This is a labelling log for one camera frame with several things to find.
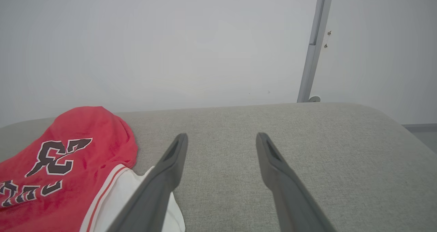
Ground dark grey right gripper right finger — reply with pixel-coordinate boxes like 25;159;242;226
256;133;337;232

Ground grey metal wall post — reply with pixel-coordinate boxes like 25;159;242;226
296;0;335;103

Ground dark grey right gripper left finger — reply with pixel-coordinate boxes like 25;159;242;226
106;133;189;232

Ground grey fabric sofa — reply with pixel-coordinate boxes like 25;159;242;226
0;102;437;232

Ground red and white sports jersey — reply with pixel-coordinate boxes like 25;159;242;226
0;106;186;232

